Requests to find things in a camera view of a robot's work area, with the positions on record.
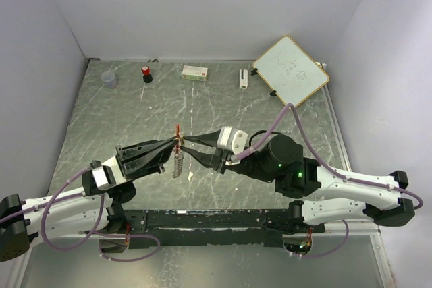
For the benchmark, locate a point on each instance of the clear plastic cup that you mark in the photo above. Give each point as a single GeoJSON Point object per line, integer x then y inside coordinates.
{"type": "Point", "coordinates": [109, 79]}

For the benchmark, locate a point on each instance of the black base bar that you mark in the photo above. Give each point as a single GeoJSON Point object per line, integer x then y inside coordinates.
{"type": "Point", "coordinates": [215, 227]}

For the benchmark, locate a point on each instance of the aluminium rail frame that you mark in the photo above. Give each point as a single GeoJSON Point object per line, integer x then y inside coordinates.
{"type": "Point", "coordinates": [357, 224]}

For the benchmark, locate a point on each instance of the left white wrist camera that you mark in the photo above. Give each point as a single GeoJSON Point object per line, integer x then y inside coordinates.
{"type": "Point", "coordinates": [107, 174]}

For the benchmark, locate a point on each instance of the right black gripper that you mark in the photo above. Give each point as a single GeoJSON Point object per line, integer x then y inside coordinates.
{"type": "Point", "coordinates": [217, 161]}

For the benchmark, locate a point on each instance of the white green cardboard box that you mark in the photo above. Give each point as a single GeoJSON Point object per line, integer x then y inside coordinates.
{"type": "Point", "coordinates": [194, 73]}

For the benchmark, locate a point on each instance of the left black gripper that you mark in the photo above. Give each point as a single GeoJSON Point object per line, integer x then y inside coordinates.
{"type": "Point", "coordinates": [133, 158]}

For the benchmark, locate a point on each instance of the saw keychain with red handle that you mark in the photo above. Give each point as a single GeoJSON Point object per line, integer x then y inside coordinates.
{"type": "Point", "coordinates": [178, 155]}

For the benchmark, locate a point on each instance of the small whiteboard with wooden frame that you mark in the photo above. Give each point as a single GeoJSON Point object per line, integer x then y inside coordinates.
{"type": "Point", "coordinates": [290, 72]}

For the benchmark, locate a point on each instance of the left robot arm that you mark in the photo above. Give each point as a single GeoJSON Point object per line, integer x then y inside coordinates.
{"type": "Point", "coordinates": [90, 201]}

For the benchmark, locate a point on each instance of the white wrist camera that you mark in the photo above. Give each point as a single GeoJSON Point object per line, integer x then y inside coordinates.
{"type": "Point", "coordinates": [232, 139]}
{"type": "Point", "coordinates": [107, 174]}

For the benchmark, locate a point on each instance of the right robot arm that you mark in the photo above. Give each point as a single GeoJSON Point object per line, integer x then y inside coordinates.
{"type": "Point", "coordinates": [318, 194]}

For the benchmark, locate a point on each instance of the white rectangular clip device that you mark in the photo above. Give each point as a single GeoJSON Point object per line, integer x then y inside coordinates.
{"type": "Point", "coordinates": [243, 79]}

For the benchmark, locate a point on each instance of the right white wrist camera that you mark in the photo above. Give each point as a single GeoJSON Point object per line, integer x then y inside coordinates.
{"type": "Point", "coordinates": [232, 139]}

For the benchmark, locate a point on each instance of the red black stamp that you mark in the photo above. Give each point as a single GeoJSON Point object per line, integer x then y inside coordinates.
{"type": "Point", "coordinates": [146, 74]}

